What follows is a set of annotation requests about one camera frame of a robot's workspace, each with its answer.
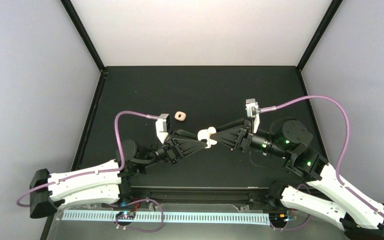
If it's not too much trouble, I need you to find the cream earbud charging case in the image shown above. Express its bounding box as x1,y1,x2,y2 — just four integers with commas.
197,126,218,149

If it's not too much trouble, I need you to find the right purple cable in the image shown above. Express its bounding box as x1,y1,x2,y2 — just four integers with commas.
258,95,384,239

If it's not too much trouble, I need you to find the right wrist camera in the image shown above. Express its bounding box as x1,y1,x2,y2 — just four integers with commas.
245,98,260,134

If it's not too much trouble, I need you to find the right frame post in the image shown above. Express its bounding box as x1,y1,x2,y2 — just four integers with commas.
296,0,343,73

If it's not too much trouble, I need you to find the white slotted cable duct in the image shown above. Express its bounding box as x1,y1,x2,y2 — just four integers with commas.
61,210,270,226

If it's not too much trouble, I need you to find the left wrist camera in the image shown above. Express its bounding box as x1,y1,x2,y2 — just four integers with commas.
155,113,171,144

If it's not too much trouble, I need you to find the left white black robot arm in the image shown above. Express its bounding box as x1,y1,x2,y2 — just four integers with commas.
28,130,216,219

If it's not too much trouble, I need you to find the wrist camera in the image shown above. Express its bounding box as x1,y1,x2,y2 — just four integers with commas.
155,113,171,144
245,98,260,134

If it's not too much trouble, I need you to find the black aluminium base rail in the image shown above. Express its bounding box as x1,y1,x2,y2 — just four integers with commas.
56,186,299,210

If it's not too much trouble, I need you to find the small circuit board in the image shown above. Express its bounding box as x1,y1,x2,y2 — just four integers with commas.
115,210,136,221

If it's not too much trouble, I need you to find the frame post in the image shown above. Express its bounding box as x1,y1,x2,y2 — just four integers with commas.
60,0,106,72
296,0,343,73

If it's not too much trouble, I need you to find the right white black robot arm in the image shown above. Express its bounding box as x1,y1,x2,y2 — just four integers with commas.
209,118,384,240

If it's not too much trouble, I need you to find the left frame post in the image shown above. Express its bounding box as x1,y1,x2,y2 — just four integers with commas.
60,0,106,72

